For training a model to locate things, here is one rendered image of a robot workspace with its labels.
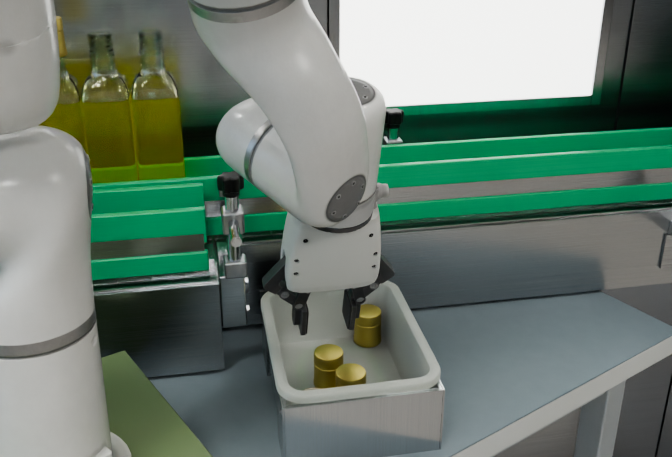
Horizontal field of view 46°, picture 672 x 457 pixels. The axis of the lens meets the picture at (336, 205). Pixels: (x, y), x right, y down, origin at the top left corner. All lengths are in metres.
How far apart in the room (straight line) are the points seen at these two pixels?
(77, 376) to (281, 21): 0.31
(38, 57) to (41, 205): 0.11
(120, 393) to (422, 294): 0.46
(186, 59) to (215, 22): 0.56
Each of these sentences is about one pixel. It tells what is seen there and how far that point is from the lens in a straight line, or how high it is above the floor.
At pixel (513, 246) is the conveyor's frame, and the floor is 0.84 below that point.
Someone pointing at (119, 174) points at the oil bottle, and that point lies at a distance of 1.01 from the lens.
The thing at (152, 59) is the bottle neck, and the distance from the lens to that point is 0.98.
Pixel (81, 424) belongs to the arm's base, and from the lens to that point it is 0.67.
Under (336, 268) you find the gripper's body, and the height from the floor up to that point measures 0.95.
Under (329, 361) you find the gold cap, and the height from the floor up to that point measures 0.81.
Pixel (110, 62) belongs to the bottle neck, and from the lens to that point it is 0.99.
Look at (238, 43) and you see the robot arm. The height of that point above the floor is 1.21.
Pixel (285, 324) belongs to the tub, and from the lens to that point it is 1.00.
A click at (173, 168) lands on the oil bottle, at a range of 1.01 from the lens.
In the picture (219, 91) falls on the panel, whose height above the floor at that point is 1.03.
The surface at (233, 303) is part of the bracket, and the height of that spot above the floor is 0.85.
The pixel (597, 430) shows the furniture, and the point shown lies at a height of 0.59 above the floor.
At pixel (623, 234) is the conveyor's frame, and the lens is 1.19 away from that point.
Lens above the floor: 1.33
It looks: 24 degrees down
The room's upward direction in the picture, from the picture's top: straight up
